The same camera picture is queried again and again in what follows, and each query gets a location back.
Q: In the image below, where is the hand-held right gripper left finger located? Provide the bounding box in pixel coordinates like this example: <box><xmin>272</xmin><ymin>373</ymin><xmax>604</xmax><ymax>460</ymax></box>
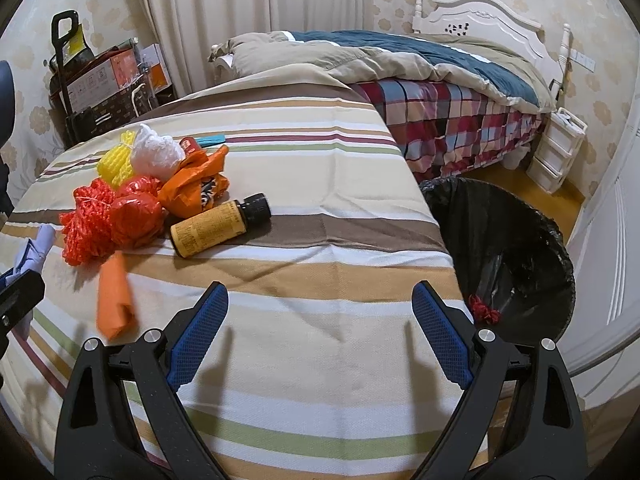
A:
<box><xmin>54</xmin><ymin>281</ymin><xmax>231</xmax><ymax>480</ymax></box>

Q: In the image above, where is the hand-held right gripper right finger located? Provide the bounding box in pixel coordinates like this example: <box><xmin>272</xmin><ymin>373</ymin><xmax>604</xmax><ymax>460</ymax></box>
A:
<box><xmin>411</xmin><ymin>281</ymin><xmax>591</xmax><ymax>480</ymax></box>

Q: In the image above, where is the orange paper sleeve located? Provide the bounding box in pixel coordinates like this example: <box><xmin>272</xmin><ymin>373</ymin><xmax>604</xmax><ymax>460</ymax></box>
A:
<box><xmin>96</xmin><ymin>251</ymin><xmax>137</xmax><ymax>340</ymax></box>

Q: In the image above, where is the red mesh net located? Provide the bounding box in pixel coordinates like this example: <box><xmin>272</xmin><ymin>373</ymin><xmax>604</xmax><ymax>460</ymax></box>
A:
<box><xmin>59</xmin><ymin>180</ymin><xmax>118</xmax><ymax>267</ymax></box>

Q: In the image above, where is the yellow bottle with black cap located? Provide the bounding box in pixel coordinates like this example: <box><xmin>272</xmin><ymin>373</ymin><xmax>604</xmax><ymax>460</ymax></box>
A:
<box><xmin>170</xmin><ymin>192</ymin><xmax>272</xmax><ymax>257</ymax></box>

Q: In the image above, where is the bin with black liner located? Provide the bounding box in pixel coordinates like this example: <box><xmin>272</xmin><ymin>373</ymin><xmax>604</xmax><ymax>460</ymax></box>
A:
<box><xmin>419</xmin><ymin>176</ymin><xmax>576</xmax><ymax>346</ymax></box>

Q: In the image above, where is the orange snack bag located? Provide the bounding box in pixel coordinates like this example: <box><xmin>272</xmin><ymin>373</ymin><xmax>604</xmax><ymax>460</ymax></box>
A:
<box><xmin>159</xmin><ymin>145</ymin><xmax>231</xmax><ymax>218</ymax></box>

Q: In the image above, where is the yellow foam net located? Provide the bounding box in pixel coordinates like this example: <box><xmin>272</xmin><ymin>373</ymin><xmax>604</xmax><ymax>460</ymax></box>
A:
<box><xmin>97</xmin><ymin>124</ymin><xmax>146</xmax><ymax>188</ymax></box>

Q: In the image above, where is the white plastic bag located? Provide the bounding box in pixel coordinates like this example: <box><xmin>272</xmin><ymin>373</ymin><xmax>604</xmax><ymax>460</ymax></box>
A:
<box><xmin>131</xmin><ymin>124</ymin><xmax>187</xmax><ymax>181</ymax></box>

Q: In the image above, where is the small red net scrap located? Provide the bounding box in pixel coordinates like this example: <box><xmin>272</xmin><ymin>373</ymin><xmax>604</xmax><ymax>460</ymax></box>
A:
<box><xmin>469</xmin><ymin>295</ymin><xmax>502</xmax><ymax>325</ymax></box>

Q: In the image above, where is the striped table cloth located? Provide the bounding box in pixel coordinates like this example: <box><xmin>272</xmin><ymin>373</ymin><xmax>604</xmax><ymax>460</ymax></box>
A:
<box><xmin>0</xmin><ymin>67</ymin><xmax>493</xmax><ymax>480</ymax></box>

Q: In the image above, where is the small white bucket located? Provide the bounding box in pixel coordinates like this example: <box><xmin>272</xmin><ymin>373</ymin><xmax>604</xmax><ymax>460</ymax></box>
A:
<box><xmin>505</xmin><ymin>147</ymin><xmax>531</xmax><ymax>171</ymax></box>

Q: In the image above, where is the dark blue rounded object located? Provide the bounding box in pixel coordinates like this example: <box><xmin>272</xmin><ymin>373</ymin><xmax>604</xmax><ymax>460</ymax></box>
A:
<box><xmin>0</xmin><ymin>60</ymin><xmax>16</xmax><ymax>211</ymax></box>

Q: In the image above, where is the white door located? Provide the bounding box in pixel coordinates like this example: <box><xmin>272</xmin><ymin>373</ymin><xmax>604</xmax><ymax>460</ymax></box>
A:
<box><xmin>565</xmin><ymin>110</ymin><xmax>640</xmax><ymax>376</ymax></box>

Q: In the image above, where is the brown patterned storage box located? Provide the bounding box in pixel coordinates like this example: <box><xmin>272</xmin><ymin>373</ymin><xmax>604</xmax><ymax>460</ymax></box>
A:
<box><xmin>65</xmin><ymin>82</ymin><xmax>151</xmax><ymax>146</ymax></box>

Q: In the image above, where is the white plastic drawer unit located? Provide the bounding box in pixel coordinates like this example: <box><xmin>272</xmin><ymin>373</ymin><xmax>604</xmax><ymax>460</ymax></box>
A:
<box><xmin>527</xmin><ymin>107</ymin><xmax>586</xmax><ymax>193</ymax></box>

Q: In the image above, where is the printed cardboard box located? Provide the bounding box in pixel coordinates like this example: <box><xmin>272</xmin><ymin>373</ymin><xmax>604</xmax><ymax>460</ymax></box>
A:
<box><xmin>65</xmin><ymin>50</ymin><xmax>141</xmax><ymax>111</ymax></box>

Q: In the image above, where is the black hand cart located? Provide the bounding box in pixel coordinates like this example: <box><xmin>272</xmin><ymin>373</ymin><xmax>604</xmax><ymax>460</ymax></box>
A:
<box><xmin>50</xmin><ymin>10</ymin><xmax>96</xmax><ymax>111</ymax></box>

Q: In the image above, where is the white and orange box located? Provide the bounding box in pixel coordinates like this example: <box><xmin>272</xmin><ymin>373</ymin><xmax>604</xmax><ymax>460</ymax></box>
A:
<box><xmin>140</xmin><ymin>42</ymin><xmax>176</xmax><ymax>96</ymax></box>

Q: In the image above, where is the bed with plaid sheet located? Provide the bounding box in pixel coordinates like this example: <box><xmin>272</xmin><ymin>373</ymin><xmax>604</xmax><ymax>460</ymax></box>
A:
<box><xmin>210</xmin><ymin>30</ymin><xmax>556</xmax><ymax>111</ymax></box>

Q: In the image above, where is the white wooden headboard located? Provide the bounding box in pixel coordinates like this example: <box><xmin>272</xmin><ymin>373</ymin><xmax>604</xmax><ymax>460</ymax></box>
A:
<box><xmin>412</xmin><ymin>0</ymin><xmax>573</xmax><ymax>81</ymax></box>

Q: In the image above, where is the cream curtain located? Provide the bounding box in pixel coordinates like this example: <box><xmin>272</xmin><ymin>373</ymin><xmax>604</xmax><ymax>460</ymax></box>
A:
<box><xmin>127</xmin><ymin>0</ymin><xmax>373</xmax><ymax>101</ymax></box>

